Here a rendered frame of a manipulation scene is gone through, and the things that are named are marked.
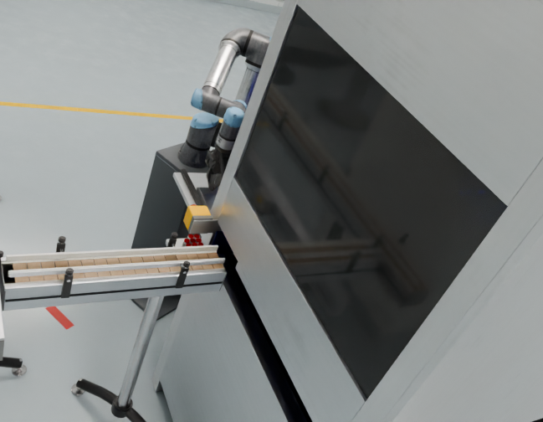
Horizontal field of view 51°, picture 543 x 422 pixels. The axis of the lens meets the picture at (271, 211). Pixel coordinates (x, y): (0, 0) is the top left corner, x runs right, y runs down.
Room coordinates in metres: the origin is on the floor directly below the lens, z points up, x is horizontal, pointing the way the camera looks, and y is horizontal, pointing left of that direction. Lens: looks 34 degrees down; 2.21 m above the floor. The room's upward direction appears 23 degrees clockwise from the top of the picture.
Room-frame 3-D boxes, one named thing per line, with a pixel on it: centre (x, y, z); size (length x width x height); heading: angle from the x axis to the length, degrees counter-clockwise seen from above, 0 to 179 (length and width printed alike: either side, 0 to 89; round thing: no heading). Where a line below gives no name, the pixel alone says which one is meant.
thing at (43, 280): (1.29, 0.36, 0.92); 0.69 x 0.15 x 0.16; 128
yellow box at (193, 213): (1.58, 0.22, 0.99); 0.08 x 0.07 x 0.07; 38
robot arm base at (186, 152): (2.25, 0.43, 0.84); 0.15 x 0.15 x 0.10
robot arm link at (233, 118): (1.92, 0.26, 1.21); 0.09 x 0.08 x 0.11; 5
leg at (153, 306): (1.38, 0.25, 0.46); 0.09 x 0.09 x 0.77; 38
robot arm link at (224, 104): (2.01, 0.29, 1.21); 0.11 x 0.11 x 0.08; 5
